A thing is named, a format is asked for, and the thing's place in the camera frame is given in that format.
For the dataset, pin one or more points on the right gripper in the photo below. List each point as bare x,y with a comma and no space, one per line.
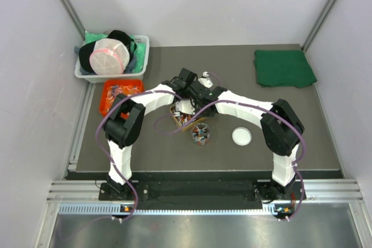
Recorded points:
195,104

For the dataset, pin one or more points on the tan candy box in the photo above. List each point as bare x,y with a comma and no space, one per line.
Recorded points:
184,120

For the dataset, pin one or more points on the clear plastic cup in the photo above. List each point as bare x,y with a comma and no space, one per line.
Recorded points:
200,134

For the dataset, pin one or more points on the white round lid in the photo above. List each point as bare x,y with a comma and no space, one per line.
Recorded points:
241,136

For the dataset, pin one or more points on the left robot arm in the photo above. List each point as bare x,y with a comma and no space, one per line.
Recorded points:
122,126

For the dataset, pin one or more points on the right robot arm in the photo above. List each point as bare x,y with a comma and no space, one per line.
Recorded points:
281,128

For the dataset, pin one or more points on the orange candy tray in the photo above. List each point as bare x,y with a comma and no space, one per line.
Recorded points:
112,88

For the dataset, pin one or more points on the white mesh laundry bag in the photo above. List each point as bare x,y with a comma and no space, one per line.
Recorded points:
109,57

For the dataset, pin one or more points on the white plastic basket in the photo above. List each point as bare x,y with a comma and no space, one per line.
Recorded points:
130,41

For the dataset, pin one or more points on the dark green folded cloth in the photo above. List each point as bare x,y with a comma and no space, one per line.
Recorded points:
283,69

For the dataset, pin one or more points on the black cap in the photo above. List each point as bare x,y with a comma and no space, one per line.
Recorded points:
87,56

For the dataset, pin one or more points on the green patterned cloth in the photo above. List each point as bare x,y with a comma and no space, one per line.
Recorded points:
139,47

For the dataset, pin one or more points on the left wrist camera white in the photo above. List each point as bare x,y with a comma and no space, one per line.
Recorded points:
205,80

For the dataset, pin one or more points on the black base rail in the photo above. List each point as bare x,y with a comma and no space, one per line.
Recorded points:
196,190

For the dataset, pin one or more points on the white cable duct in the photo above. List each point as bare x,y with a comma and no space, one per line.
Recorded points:
121,210

